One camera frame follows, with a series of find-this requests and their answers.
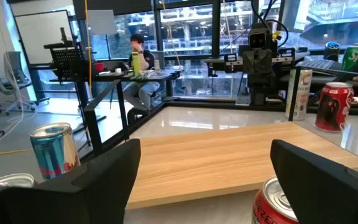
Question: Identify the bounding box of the person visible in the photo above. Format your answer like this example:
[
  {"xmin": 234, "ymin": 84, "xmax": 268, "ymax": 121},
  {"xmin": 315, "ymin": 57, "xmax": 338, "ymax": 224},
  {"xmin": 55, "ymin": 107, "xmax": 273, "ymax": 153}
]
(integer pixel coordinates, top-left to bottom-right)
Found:
[{"xmin": 121, "ymin": 33, "xmax": 161, "ymax": 110}]

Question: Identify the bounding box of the yellow cable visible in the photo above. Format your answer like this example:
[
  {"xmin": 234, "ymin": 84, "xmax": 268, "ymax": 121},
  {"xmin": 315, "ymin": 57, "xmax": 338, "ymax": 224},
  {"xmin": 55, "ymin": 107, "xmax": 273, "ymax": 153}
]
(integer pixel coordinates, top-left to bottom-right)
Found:
[
  {"xmin": 83, "ymin": 0, "xmax": 93, "ymax": 100},
  {"xmin": 0, "ymin": 148, "xmax": 34, "ymax": 160}
]

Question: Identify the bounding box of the black desk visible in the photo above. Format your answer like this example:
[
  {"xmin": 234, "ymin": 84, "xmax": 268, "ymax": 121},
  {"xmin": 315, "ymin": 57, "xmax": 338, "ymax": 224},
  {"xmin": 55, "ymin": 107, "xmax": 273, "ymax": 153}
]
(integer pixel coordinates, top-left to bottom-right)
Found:
[{"xmin": 48, "ymin": 70, "xmax": 181, "ymax": 125}]

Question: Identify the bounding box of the white Celsius can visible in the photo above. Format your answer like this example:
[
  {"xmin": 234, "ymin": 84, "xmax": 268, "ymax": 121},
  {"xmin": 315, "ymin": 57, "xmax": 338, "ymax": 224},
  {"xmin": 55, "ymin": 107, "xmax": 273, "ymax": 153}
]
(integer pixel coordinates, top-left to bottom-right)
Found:
[{"xmin": 285, "ymin": 68, "xmax": 313, "ymax": 121}]

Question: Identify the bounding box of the laptop computer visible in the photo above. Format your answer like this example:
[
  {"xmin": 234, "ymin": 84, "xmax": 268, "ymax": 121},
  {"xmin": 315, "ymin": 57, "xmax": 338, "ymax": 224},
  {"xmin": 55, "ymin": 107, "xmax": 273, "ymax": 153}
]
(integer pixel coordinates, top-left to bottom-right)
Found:
[{"xmin": 295, "ymin": 58, "xmax": 337, "ymax": 72}]

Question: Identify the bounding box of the red Coca-Cola can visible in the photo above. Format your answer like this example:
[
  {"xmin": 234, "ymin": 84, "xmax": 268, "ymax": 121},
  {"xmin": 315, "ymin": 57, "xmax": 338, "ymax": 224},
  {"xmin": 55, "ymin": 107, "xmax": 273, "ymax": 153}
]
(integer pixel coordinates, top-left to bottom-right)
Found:
[
  {"xmin": 0, "ymin": 173, "xmax": 35, "ymax": 188},
  {"xmin": 314, "ymin": 82, "xmax": 355, "ymax": 133}
]

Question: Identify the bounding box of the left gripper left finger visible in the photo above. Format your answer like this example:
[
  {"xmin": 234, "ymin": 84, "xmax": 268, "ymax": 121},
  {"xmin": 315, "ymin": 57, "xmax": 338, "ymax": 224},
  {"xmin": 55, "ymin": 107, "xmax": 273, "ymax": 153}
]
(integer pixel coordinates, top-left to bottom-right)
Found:
[{"xmin": 0, "ymin": 138, "xmax": 142, "ymax": 224}]

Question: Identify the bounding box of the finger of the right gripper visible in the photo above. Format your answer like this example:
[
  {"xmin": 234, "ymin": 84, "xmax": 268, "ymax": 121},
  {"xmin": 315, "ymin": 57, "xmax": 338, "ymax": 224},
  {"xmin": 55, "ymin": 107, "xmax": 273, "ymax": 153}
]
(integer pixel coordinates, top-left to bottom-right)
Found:
[
  {"xmin": 277, "ymin": 46, "xmax": 311, "ymax": 68},
  {"xmin": 208, "ymin": 53, "xmax": 239, "ymax": 78}
]

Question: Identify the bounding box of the black pegboard tripod stand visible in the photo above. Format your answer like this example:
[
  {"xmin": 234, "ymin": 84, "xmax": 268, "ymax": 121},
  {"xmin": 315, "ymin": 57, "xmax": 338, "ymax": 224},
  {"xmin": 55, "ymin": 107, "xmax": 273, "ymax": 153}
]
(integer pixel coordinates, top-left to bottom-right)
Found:
[{"xmin": 44, "ymin": 27, "xmax": 107, "ymax": 150}]

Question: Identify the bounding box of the blue silver Red Bull can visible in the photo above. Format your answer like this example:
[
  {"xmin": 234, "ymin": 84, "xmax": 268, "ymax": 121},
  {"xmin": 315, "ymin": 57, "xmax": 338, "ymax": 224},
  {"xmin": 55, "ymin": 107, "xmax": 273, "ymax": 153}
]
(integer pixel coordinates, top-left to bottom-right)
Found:
[{"xmin": 29, "ymin": 122, "xmax": 81, "ymax": 180}]

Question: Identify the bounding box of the green Sprite can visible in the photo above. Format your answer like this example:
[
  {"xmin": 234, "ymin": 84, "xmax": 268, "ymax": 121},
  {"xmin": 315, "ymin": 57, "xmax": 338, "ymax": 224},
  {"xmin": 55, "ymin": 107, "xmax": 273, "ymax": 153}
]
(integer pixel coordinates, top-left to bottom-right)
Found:
[{"xmin": 341, "ymin": 42, "xmax": 358, "ymax": 72}]

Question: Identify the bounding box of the dark can with blue lid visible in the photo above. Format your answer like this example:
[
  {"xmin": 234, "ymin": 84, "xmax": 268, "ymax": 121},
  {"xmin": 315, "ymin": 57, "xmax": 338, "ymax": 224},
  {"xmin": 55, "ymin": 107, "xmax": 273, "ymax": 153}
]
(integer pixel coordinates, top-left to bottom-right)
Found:
[{"xmin": 323, "ymin": 41, "xmax": 341, "ymax": 62}]

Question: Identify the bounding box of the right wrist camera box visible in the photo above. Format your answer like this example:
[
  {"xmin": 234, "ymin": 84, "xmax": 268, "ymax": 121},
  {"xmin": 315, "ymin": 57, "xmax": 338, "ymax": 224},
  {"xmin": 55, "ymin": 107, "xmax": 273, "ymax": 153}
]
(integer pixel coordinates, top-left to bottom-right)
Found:
[{"xmin": 247, "ymin": 27, "xmax": 273, "ymax": 50}]

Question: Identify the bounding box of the red Coke Zero can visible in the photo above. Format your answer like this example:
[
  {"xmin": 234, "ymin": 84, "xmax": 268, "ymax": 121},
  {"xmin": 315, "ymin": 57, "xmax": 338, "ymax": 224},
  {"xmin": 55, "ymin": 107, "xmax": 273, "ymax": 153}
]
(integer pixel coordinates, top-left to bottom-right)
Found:
[{"xmin": 251, "ymin": 175, "xmax": 301, "ymax": 224}]

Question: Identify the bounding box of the white paper sheet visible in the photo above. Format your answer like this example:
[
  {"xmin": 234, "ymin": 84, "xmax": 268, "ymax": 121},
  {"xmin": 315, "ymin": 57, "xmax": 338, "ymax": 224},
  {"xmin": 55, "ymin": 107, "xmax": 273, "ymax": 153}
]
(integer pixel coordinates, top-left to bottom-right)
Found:
[{"xmin": 86, "ymin": 9, "xmax": 118, "ymax": 35}]

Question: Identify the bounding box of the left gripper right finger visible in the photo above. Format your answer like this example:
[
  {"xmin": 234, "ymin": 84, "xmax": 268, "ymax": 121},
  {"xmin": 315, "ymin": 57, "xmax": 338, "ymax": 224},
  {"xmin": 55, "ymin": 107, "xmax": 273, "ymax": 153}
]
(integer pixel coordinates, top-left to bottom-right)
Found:
[{"xmin": 270, "ymin": 139, "xmax": 358, "ymax": 224}]

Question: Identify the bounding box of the yellow-green bottle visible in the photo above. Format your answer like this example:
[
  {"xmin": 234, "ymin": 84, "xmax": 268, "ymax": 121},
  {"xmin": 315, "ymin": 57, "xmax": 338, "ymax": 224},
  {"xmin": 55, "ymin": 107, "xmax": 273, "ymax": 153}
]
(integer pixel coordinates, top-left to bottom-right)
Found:
[{"xmin": 131, "ymin": 51, "xmax": 141, "ymax": 75}]

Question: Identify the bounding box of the whiteboard with black frame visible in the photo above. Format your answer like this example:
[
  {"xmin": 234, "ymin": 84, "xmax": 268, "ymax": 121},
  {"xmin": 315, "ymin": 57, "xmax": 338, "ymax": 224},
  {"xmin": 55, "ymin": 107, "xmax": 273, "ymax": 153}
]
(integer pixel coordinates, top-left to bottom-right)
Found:
[{"xmin": 13, "ymin": 9, "xmax": 74, "ymax": 67}]

